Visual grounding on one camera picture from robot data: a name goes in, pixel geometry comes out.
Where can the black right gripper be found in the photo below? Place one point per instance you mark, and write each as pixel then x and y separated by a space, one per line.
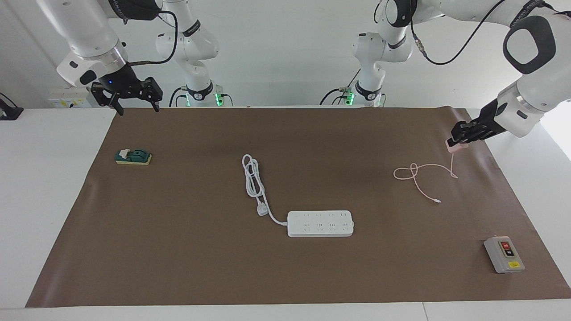
pixel 120 84

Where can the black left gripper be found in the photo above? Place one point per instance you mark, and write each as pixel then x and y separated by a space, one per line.
pixel 490 120

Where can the pink charger block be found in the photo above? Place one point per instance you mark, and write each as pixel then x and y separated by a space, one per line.
pixel 456 148

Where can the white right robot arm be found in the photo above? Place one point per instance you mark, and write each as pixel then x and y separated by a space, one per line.
pixel 84 31

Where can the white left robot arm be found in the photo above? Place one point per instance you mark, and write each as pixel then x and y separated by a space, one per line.
pixel 531 93

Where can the white power strip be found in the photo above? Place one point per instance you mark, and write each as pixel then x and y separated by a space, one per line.
pixel 319 224

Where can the white box with yellow stickers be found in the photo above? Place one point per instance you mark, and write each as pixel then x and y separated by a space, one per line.
pixel 67 103

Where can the grey push button box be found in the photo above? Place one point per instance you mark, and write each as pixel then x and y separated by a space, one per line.
pixel 502 256

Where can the brown table mat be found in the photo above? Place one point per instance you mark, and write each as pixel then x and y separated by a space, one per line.
pixel 357 276

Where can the green knife switch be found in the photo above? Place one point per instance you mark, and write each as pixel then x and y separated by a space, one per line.
pixel 134 157

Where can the black camera stand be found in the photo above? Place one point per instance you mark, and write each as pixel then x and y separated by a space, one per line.
pixel 9 111

